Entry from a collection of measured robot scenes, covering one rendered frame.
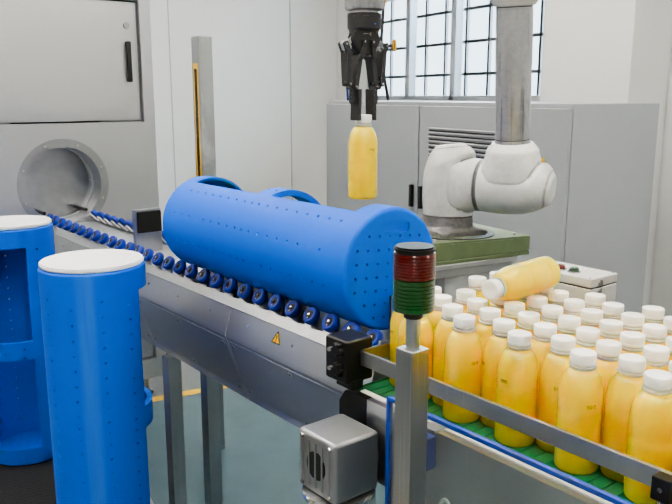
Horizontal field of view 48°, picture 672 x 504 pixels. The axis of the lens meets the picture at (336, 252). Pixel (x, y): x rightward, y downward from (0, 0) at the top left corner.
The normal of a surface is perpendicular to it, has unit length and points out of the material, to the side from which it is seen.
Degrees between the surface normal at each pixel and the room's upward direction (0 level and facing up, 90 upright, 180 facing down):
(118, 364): 90
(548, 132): 90
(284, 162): 90
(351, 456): 90
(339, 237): 56
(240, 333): 70
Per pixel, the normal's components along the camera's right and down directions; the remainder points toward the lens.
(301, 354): -0.73, -0.21
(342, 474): 0.62, 0.16
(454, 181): -0.44, 0.06
